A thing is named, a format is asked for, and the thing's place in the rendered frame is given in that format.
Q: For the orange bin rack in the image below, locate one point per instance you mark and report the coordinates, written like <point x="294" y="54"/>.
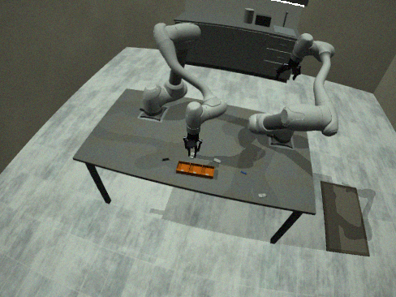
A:
<point x="194" y="169"/>

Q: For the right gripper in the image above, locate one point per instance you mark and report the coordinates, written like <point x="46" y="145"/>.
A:
<point x="196" y="139"/>

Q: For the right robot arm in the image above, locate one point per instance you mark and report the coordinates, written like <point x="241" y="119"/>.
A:
<point x="179" y="38"/>

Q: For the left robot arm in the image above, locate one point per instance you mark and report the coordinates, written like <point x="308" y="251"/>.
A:
<point x="302" y="117"/>

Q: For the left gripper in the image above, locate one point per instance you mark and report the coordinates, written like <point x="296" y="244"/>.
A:
<point x="287" y="66"/>

